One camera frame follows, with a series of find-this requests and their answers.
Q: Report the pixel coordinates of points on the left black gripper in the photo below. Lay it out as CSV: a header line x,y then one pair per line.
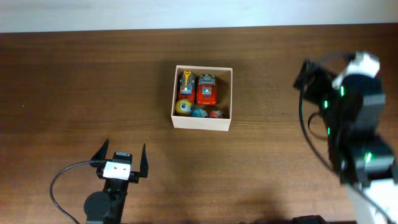
x,y
134,177

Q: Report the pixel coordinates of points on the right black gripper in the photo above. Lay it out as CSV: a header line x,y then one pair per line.
x,y
321,77

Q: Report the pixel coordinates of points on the yellow toy ball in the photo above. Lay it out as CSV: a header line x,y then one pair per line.
x,y
184,107

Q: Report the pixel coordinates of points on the blue toy ball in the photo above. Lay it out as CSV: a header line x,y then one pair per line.
x,y
199,113

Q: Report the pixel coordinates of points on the red truck with yellow crane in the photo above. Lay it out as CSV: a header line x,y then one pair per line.
x,y
186,88

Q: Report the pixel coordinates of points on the orange-red toy ball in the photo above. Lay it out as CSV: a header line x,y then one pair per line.
x,y
216,114

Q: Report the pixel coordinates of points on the red toy fire truck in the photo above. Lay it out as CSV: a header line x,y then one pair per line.
x,y
207,88

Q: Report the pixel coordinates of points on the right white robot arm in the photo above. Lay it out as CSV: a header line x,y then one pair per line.
x,y
350,105

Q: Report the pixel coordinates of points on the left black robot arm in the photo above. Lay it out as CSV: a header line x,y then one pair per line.
x,y
107,205

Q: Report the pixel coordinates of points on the pink cardboard box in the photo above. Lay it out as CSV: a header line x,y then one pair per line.
x,y
224,77

